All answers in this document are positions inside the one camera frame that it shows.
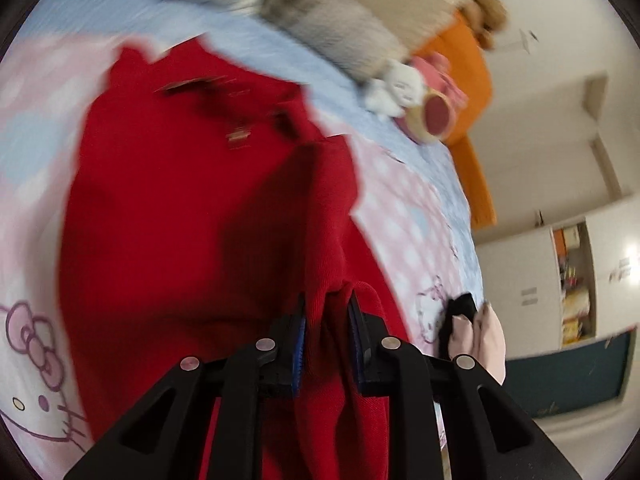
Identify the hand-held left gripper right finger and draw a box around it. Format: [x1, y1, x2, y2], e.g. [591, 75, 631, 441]
[348, 290, 583, 480]

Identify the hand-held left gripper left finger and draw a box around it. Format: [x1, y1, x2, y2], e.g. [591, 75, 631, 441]
[64, 292, 307, 480]

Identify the red sweater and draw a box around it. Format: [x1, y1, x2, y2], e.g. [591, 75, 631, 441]
[57, 35, 441, 480]

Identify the folded pink garment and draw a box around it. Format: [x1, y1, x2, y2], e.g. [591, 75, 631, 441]
[446, 302, 507, 386]

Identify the white cabinet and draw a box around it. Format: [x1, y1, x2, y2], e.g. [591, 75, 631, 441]
[472, 195, 640, 356]

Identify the dark green board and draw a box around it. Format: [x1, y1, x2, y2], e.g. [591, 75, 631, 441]
[505, 325, 640, 418]

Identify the orange storage box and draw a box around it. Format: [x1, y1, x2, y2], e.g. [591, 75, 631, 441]
[552, 227, 583, 254]

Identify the pink bear plush cushion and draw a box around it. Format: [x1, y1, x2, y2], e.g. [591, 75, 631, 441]
[400, 52, 468, 146]

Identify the white lamb plush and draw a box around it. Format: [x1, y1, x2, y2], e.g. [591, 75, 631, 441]
[362, 57, 428, 121]

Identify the pink checked cartoon blanket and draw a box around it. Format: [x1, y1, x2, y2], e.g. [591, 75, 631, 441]
[0, 30, 482, 480]

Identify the beige patchwork pillow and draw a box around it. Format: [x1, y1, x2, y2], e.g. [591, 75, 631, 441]
[257, 0, 461, 81]

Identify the brown plush bear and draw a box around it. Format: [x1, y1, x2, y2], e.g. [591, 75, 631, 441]
[457, 0, 511, 51]

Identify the orange bed frame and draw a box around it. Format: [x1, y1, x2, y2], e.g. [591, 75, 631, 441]
[412, 10, 498, 231]

